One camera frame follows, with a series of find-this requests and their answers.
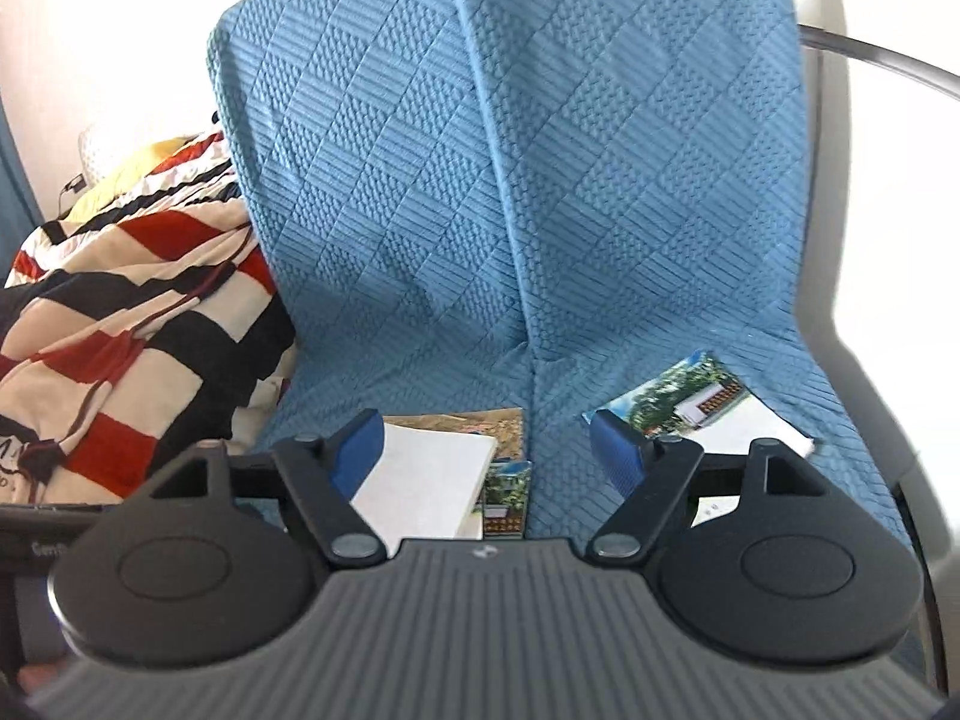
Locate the person's left hand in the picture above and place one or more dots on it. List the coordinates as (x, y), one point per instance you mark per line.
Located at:
(39, 679)

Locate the teal curtain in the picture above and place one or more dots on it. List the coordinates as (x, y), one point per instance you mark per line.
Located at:
(11, 165)

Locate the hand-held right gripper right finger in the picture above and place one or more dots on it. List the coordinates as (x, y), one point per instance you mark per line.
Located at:
(619, 454)

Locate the grey curved metal bar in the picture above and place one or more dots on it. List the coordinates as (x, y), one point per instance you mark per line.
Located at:
(885, 56)

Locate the red black striped cloth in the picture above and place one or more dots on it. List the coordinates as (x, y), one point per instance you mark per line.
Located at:
(150, 360)

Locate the blue textured sofa cover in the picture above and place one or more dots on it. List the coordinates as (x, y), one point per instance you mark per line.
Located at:
(450, 165)

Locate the white dotted pillow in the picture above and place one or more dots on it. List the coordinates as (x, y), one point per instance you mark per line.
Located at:
(97, 150)

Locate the yellow pillow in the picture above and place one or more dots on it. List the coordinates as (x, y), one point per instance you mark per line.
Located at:
(142, 165)

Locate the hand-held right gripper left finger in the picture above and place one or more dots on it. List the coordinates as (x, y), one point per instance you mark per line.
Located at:
(360, 454)

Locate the thick white book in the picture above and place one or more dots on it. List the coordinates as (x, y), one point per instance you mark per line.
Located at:
(427, 480)

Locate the photo cover booklet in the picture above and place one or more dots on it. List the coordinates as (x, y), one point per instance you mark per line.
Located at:
(675, 397)
(510, 491)

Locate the tan landscape cover book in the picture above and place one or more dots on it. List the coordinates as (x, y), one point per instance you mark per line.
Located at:
(502, 427)

